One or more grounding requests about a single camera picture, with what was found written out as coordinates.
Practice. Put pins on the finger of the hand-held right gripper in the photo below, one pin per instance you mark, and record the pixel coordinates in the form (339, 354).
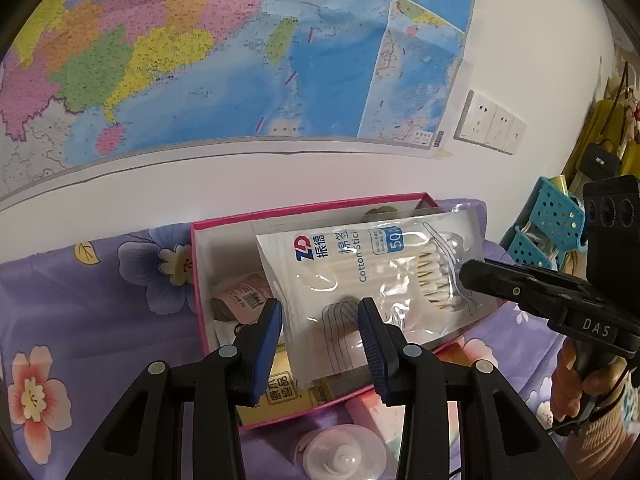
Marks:
(500, 282)
(545, 274)

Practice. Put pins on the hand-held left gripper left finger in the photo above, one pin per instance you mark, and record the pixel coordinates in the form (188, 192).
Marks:
(265, 355)

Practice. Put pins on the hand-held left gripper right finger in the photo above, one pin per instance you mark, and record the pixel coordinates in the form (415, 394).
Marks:
(375, 355)

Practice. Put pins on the yellow tissue pack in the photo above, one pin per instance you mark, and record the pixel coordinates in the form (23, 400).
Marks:
(280, 400)

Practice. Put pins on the pink floral packet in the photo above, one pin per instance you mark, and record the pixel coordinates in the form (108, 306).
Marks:
(245, 292)

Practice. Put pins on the clear cotton swab bag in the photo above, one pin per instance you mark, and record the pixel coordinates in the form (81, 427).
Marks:
(350, 270)

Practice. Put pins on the pink cardboard box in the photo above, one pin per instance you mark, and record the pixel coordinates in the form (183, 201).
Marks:
(220, 250)

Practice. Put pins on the person's right forearm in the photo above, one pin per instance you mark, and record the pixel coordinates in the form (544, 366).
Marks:
(615, 440)

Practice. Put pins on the person's right hand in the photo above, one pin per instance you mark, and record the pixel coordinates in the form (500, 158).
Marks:
(570, 375)

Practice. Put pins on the blue plastic rack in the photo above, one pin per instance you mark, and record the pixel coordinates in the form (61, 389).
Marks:
(555, 210)

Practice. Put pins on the black hanging bag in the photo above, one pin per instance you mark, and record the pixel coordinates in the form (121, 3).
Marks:
(597, 160)

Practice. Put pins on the white pump bottle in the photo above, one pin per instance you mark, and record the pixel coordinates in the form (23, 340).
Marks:
(340, 455)

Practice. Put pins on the yellow hanging cloth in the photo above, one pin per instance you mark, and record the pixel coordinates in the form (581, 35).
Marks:
(607, 120)

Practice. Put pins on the purple floral bedsheet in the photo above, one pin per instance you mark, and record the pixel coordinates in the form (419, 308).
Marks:
(125, 310)

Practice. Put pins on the white wall outlet plate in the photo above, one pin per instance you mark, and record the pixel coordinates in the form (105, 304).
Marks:
(475, 117)
(501, 129)
(517, 137)

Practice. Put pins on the colourful wall map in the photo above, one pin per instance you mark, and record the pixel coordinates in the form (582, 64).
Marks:
(200, 60)

